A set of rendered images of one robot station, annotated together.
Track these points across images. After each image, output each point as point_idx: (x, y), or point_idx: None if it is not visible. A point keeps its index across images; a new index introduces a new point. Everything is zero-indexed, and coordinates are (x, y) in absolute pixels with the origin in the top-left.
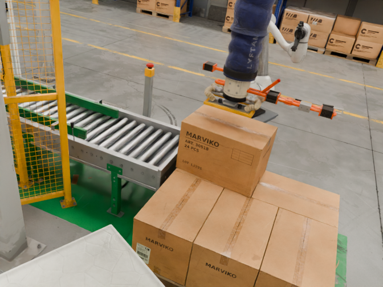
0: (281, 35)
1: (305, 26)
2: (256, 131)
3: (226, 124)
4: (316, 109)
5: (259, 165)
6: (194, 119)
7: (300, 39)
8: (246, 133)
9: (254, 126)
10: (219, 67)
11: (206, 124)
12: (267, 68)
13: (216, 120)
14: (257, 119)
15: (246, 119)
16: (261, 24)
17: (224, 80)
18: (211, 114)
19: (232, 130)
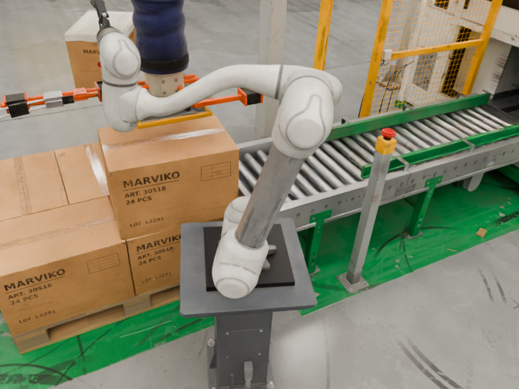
0: (185, 87)
1: (107, 34)
2: (127, 147)
3: (168, 134)
4: (34, 96)
5: (103, 159)
6: (206, 120)
7: None
8: (134, 137)
9: (137, 152)
10: (234, 96)
11: (187, 123)
12: (241, 218)
13: (187, 133)
14: (195, 257)
15: (160, 157)
16: None
17: (187, 79)
18: (205, 137)
19: (154, 132)
